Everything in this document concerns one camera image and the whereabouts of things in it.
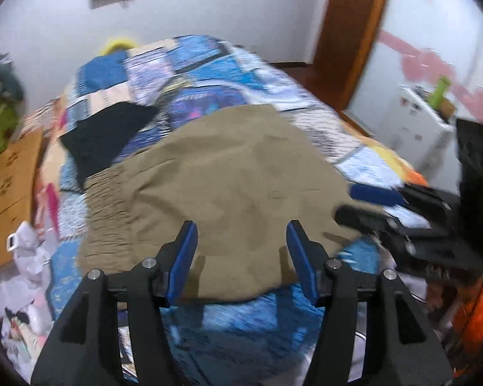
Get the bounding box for white cabinet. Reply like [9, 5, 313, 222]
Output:
[379, 85, 456, 174]

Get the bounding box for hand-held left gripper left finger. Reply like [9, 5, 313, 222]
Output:
[31, 220, 199, 386]

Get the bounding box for black cloth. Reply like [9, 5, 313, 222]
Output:
[60, 102, 160, 189]

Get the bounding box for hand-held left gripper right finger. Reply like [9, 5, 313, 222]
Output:
[287, 220, 453, 386]

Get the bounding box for khaki pants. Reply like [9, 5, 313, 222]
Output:
[78, 104, 385, 303]

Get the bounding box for wooden door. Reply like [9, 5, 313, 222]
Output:
[313, 0, 394, 111]

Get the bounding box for green bottle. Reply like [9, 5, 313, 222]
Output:
[428, 76, 452, 114]

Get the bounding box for yellow round object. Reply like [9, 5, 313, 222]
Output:
[98, 36, 141, 56]

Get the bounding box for white plastic bags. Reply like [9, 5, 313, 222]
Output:
[0, 221, 55, 374]

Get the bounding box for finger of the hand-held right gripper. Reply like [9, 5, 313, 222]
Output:
[349, 184, 453, 210]
[334, 204, 401, 232]

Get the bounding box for black flat panel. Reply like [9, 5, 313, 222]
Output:
[455, 118, 483, 252]

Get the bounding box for cardboard box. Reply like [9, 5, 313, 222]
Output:
[0, 130, 46, 275]

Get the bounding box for patchwork blanket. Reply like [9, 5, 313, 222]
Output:
[35, 34, 429, 386]

